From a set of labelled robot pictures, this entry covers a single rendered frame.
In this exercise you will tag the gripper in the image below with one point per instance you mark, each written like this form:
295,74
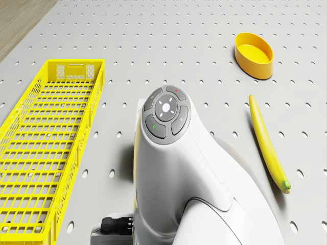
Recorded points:
115,227

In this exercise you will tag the banana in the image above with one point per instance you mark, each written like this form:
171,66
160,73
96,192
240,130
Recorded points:
268,150

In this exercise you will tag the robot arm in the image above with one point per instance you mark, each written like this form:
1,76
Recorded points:
178,166

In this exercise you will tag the yellow basket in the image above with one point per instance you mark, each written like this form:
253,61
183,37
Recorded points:
43,143

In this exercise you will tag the yellow bowl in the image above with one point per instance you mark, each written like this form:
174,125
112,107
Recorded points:
255,61

